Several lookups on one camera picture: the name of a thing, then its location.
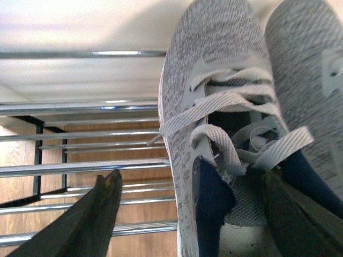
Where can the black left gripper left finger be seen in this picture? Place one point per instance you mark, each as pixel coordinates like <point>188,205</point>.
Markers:
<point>83,230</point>

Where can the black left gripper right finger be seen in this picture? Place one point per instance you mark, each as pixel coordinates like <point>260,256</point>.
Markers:
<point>299,225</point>

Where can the grey sneaker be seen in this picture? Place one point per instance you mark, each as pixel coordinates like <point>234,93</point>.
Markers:
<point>222,124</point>

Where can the grey sneaker one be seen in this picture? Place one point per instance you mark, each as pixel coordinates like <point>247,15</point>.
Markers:
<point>305,44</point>

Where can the black metal shoe rack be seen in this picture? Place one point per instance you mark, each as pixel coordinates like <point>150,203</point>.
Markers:
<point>25,112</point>

